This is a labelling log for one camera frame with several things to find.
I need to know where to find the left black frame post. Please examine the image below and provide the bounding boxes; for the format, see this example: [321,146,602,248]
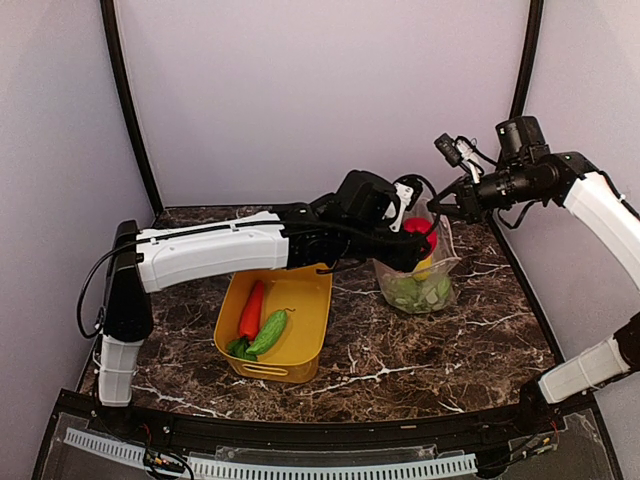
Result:
[99,0,164,216]

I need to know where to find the right black frame post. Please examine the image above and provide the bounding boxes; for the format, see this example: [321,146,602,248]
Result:
[508,0,544,118]

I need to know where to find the red toy tomato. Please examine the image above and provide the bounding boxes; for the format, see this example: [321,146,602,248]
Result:
[402,217,438,251]

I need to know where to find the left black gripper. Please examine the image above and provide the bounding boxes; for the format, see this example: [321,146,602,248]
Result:
[343,223,432,273]

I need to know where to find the black frame post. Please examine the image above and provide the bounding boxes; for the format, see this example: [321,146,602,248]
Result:
[99,0,164,216]
[508,0,544,118]

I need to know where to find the black front rail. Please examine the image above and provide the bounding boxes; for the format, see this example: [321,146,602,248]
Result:
[59,392,586,451]

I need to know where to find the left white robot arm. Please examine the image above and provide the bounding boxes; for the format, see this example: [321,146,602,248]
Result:
[95,198,431,436]

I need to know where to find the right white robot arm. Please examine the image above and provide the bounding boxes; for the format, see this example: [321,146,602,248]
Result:
[428,147,639,434]

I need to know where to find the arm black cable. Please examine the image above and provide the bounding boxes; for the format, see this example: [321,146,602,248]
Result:
[454,135,501,171]
[389,173,442,241]

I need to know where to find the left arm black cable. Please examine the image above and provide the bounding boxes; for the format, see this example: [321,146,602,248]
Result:
[389,173,442,241]

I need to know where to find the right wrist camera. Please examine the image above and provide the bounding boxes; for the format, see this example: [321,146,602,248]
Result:
[495,116,550,164]

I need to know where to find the white slotted cable duct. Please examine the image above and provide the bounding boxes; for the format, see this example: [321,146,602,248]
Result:
[63,428,478,479]

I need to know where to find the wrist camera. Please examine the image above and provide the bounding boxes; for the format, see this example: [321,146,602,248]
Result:
[495,116,550,164]
[333,170,400,227]

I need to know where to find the orange toy carrot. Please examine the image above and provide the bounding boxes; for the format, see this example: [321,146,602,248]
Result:
[238,280,265,341]

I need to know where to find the clear zip top bag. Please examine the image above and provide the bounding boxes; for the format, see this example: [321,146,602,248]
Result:
[373,216,460,315]

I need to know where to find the yellow toy lemon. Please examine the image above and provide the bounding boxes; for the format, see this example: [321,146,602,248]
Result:
[412,256,433,281]

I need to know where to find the yellow plastic basket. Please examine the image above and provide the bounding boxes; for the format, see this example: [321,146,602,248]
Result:
[214,264,332,384]

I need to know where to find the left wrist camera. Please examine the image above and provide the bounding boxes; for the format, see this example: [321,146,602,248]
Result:
[333,170,400,227]

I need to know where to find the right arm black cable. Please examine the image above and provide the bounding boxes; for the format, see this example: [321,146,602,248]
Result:
[454,135,501,171]

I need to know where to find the green toy cucumber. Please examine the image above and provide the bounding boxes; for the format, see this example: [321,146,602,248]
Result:
[245,309,294,356]

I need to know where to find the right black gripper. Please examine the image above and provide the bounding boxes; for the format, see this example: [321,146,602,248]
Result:
[427,162,545,223]

